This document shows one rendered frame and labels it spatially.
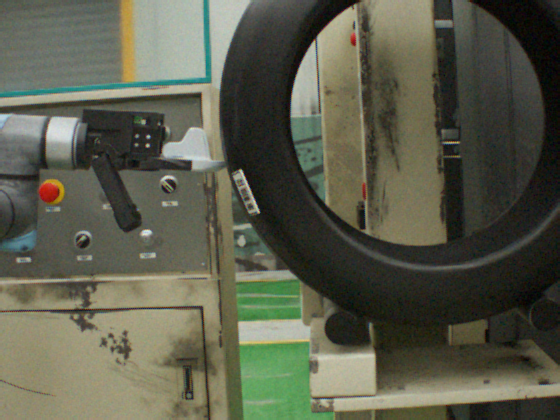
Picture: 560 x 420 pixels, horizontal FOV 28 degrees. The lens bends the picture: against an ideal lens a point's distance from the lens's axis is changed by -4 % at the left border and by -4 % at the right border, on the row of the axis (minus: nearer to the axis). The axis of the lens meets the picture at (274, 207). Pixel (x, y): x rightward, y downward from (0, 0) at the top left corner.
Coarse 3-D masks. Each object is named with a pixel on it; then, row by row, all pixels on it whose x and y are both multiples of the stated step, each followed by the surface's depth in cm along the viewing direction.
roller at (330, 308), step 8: (328, 304) 164; (336, 304) 159; (328, 312) 156; (336, 312) 152; (344, 312) 152; (352, 312) 155; (328, 320) 152; (336, 320) 152; (344, 320) 152; (352, 320) 151; (328, 328) 152; (336, 328) 152; (344, 328) 152; (352, 328) 152; (328, 336) 152; (336, 336) 152; (344, 336) 152; (352, 336) 152; (344, 344) 152
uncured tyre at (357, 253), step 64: (256, 0) 151; (320, 0) 146; (512, 0) 172; (256, 64) 148; (256, 128) 148; (256, 192) 150; (320, 256) 149; (384, 256) 148; (448, 256) 175; (512, 256) 147; (384, 320) 155; (448, 320) 152
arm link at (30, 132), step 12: (0, 120) 159; (12, 120) 159; (24, 120) 159; (36, 120) 159; (48, 120) 159; (0, 132) 158; (12, 132) 158; (24, 132) 158; (36, 132) 158; (0, 144) 158; (12, 144) 158; (24, 144) 158; (36, 144) 157; (0, 156) 158; (12, 156) 158; (24, 156) 158; (36, 156) 158; (0, 168) 158; (12, 168) 158; (24, 168) 159; (36, 168) 160; (48, 168) 161
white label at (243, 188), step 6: (234, 174) 151; (240, 174) 149; (240, 180) 150; (240, 186) 151; (246, 186) 148; (240, 192) 152; (246, 192) 149; (246, 198) 150; (252, 198) 148; (246, 204) 151; (252, 204) 149; (252, 210) 150; (258, 210) 148
